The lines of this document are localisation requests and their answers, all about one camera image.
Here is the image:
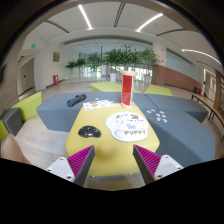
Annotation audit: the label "potted plant right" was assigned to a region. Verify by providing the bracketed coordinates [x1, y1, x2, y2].
[140, 48, 159, 83]

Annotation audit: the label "rolled dark blue umbrella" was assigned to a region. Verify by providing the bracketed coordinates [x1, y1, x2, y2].
[67, 94, 86, 108]

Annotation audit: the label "potted plant left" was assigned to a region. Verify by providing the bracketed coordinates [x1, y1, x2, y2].
[65, 59, 77, 78]

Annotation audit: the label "dark grey ottoman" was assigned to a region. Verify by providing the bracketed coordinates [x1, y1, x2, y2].
[0, 108, 22, 136]

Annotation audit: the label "potted plant centre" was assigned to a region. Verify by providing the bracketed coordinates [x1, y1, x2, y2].
[103, 44, 141, 83]

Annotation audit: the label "white puppy mouse pad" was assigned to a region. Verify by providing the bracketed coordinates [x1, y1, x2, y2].
[106, 112, 149, 142]

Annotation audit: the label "printed paper sheet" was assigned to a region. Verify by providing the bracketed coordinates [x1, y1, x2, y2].
[83, 100, 112, 111]

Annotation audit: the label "small stickers on sofa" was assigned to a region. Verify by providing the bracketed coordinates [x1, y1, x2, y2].
[147, 109, 167, 123]

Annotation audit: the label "red white cylinder tower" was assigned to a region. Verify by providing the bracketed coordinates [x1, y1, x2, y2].
[121, 71, 137, 109]

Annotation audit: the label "lime green bench far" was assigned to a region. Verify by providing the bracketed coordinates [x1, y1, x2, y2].
[90, 81, 142, 94]

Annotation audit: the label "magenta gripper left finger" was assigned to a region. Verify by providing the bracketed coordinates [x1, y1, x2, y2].
[45, 144, 96, 187]

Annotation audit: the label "lime green ottoman left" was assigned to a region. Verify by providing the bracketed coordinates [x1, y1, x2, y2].
[13, 92, 42, 121]

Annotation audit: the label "yellow table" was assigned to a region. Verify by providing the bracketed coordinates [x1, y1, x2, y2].
[66, 103, 160, 176]

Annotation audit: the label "grey modular sofa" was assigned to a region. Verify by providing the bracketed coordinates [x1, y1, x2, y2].
[37, 92, 215, 166]

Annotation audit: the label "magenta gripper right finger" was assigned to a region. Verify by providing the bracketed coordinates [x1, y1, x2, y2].
[132, 144, 184, 185]

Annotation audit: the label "potted plant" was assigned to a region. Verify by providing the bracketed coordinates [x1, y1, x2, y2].
[65, 59, 77, 78]
[140, 48, 159, 83]
[103, 44, 141, 83]

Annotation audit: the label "wooden bench right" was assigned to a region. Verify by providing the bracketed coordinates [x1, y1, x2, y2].
[191, 94, 224, 127]

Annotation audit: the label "black computer mouse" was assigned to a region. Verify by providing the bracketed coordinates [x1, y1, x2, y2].
[78, 126, 101, 138]

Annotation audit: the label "red fire extinguisher box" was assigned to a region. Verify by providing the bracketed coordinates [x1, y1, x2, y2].
[53, 75, 59, 85]

